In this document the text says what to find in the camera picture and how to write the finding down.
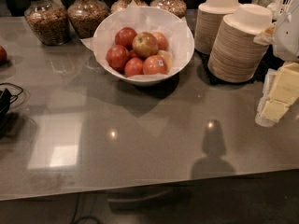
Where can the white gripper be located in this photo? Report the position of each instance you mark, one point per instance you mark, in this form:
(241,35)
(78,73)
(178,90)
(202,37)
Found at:
(288,42)

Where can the yellow-green red apple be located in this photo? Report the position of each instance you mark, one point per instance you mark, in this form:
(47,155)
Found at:
(145,44)

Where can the front paper bowl stack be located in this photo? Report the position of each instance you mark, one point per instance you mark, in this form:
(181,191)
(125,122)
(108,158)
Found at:
(235,56)

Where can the paper bowl stack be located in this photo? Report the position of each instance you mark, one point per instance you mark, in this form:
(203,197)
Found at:
(209,17)
(235,56)

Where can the white ceramic bowl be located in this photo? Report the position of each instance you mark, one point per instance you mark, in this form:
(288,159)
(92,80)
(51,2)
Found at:
(183,38)

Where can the rear paper bowl stack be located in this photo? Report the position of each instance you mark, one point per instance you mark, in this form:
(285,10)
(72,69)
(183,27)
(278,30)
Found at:
(209,17)

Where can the pale yellow apple right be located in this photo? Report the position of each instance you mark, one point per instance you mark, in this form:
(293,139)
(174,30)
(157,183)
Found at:
(167,57)

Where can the red apple back right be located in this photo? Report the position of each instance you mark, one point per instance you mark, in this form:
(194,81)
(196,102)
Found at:
(161,40)

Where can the red apple with sticker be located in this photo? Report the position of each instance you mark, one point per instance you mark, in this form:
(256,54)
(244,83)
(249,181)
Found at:
(154,65)

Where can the red apple front middle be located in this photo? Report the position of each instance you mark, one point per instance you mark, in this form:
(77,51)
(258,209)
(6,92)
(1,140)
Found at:
(133,67)

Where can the small red apple centre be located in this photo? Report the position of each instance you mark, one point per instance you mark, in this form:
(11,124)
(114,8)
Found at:
(132,54)

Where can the white paper bowl liner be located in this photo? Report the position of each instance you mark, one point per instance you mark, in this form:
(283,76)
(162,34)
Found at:
(146,17)

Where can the red apple top left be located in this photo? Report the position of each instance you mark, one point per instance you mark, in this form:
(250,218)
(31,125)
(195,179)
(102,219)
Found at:
(125,37)

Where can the red apple far left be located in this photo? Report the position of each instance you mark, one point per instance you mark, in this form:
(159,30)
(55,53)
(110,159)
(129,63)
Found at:
(117,57)

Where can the red apple at left edge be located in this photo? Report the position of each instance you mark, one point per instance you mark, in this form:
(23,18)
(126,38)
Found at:
(3,55)

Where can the black mat under stacks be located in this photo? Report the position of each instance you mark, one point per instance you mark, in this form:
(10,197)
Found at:
(269,61)

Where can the glass cereal jar far left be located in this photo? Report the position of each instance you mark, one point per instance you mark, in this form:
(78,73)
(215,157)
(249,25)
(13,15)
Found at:
(49,22)

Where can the black device with cable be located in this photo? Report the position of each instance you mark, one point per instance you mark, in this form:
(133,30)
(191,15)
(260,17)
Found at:
(10,98)

